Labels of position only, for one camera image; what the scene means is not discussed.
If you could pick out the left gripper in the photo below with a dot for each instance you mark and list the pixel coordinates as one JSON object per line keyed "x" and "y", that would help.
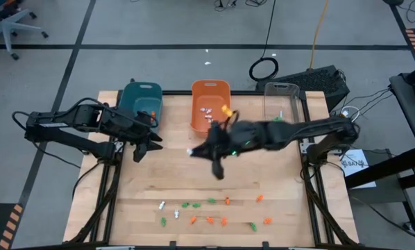
{"x": 138, "y": 132}

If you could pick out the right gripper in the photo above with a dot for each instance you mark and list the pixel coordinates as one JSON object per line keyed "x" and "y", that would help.
{"x": 238, "y": 137}

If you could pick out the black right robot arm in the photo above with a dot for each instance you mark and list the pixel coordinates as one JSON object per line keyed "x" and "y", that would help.
{"x": 308, "y": 128}

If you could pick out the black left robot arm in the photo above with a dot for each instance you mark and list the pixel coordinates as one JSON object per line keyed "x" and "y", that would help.
{"x": 55, "y": 121}

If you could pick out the teal plastic bin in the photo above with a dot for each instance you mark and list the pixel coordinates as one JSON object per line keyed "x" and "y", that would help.
{"x": 141, "y": 92}

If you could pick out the orange plastic bin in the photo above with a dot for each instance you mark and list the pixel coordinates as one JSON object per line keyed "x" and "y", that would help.
{"x": 198, "y": 93}

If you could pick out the clear plastic bin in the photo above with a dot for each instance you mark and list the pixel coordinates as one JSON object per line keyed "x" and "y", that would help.
{"x": 290, "y": 100}

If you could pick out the silver aluminium bar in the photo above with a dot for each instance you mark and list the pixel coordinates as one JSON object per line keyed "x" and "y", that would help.
{"x": 303, "y": 248}
{"x": 115, "y": 248}

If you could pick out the black mesh computer case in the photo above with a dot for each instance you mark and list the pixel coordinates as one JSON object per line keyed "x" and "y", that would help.
{"x": 315, "y": 81}

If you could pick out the white printed paper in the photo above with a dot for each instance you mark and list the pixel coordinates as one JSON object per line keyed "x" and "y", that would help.
{"x": 353, "y": 170}

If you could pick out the black side stand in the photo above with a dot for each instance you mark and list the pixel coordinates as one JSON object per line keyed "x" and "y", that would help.
{"x": 384, "y": 169}

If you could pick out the grey office chair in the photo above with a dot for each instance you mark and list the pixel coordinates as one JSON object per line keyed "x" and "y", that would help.
{"x": 7, "y": 27}

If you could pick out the black desk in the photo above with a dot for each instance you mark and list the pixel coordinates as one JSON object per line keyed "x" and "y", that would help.
{"x": 412, "y": 121}

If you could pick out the silver mounting bracket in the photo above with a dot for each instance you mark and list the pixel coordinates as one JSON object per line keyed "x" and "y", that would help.
{"x": 304, "y": 147}
{"x": 118, "y": 146}

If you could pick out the black table frame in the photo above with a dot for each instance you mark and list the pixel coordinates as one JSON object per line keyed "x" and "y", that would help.
{"x": 176, "y": 92}

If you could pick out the black frame clip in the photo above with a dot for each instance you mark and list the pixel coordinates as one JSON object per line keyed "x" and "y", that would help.
{"x": 264, "y": 244}
{"x": 173, "y": 244}

